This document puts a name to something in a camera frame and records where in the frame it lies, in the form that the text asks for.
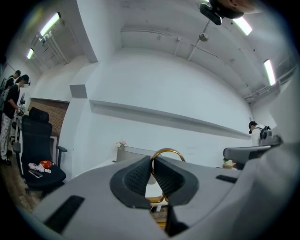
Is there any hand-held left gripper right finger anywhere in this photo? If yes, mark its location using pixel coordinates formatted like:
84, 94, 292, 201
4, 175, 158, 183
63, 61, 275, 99
153, 155, 242, 237

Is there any white crumpled cloth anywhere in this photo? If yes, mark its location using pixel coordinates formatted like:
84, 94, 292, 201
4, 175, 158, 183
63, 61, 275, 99
28, 162, 52, 174

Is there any black smartphone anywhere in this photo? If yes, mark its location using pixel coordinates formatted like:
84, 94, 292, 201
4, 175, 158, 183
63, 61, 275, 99
28, 169, 44, 178

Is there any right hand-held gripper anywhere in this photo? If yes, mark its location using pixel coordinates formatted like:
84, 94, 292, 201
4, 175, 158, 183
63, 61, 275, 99
223, 134, 284, 170

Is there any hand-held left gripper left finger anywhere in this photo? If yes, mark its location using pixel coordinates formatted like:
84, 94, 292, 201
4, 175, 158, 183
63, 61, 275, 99
32, 155, 170, 240

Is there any white box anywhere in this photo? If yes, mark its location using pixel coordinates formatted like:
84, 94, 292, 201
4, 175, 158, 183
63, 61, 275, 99
116, 145, 151, 163

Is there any grey wall box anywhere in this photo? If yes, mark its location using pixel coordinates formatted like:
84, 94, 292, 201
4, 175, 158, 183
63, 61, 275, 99
69, 83, 88, 99

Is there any black office chair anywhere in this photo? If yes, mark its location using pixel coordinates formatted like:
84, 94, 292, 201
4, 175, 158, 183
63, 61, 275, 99
13, 106, 68, 195

